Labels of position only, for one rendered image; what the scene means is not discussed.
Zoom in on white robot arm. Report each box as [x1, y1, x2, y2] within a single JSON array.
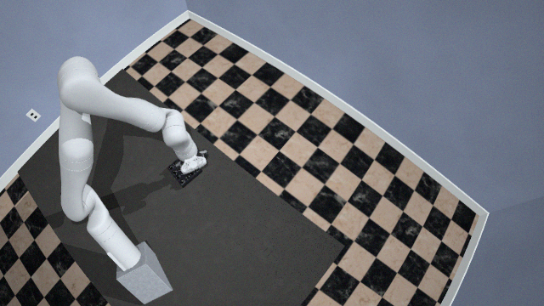
[[57, 56, 207, 271]]

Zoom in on black knob box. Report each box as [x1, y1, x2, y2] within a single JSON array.
[[167, 159, 203, 188]]

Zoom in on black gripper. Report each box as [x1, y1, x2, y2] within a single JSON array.
[[175, 149, 208, 170]]

